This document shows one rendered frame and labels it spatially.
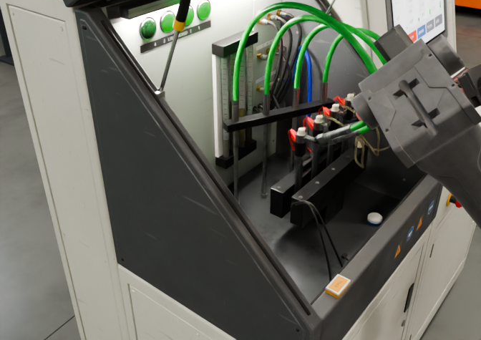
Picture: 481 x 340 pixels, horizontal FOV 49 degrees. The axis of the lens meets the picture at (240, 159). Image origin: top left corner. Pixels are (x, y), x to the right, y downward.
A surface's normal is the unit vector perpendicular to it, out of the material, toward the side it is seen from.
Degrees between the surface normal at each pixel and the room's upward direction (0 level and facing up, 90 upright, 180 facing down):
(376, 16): 76
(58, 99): 90
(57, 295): 0
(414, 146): 86
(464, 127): 85
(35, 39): 90
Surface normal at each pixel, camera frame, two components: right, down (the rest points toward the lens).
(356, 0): -0.62, 0.42
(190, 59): 0.79, 0.32
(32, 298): 0.00, -0.85
